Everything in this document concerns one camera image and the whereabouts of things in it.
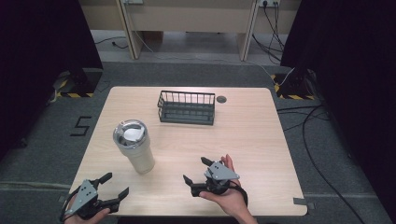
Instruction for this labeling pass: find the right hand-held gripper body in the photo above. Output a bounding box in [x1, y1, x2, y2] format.
[190, 161, 241, 198]

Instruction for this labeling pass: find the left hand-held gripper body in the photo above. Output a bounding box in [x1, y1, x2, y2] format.
[64, 178, 120, 220]

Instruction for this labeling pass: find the person's left hand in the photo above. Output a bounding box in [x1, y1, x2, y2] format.
[64, 207, 111, 224]

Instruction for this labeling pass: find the person's right hand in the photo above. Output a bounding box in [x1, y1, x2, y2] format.
[198, 153, 252, 218]

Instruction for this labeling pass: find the cream tumbler with steel lid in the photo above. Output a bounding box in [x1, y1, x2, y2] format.
[112, 119, 156, 175]

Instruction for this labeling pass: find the grey tape piece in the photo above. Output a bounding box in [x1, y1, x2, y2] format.
[292, 196, 317, 210]

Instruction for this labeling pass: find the stand base with hazard tape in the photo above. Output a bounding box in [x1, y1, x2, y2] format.
[270, 66, 318, 101]
[51, 67, 105, 99]

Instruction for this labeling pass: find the black curtain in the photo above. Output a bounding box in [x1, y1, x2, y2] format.
[0, 0, 105, 161]
[279, 0, 396, 216]

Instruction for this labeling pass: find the beige background desk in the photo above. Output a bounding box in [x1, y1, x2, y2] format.
[78, 0, 303, 62]

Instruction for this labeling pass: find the black strap on left gripper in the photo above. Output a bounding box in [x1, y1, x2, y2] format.
[59, 189, 79, 223]

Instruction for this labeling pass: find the black strap on gripper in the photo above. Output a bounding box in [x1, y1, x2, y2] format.
[59, 189, 79, 223]
[229, 180, 249, 208]

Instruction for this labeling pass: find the black strap on right gripper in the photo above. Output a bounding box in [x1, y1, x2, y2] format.
[229, 180, 249, 208]

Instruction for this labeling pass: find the black wire basket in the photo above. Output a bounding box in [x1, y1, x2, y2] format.
[157, 90, 217, 126]

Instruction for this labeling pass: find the long black floor cable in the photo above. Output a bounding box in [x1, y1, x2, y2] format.
[276, 105, 366, 224]

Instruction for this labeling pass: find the short black floor cable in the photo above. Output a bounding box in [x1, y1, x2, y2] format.
[93, 35, 129, 50]

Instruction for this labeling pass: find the bundle of black cables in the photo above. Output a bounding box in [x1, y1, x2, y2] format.
[251, 2, 287, 65]

